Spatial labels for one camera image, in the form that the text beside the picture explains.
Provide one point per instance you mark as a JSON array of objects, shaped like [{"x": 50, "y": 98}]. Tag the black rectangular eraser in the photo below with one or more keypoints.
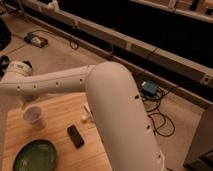
[{"x": 75, "y": 136}]

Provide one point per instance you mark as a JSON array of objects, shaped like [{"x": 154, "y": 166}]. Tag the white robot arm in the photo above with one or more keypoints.
[{"x": 115, "y": 104}]

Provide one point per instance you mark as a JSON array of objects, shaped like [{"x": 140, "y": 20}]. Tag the green plate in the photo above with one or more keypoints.
[{"x": 38, "y": 155}]

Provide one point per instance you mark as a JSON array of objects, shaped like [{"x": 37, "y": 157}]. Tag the power strip on floor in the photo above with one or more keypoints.
[{"x": 35, "y": 40}]

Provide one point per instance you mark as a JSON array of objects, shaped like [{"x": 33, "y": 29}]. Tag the black office chair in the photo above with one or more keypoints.
[{"x": 6, "y": 65}]

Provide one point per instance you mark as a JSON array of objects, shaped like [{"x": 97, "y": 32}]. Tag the blue black power adapter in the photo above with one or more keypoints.
[{"x": 149, "y": 88}]

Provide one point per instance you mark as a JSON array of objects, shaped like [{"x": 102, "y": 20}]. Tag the dark cabinet right edge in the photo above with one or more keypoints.
[{"x": 200, "y": 153}]

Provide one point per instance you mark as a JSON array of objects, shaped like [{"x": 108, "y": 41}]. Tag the white paper cup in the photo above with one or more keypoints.
[{"x": 33, "y": 116}]

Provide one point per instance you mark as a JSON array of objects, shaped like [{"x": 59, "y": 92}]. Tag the long metal rail frame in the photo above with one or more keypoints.
[{"x": 177, "y": 49}]

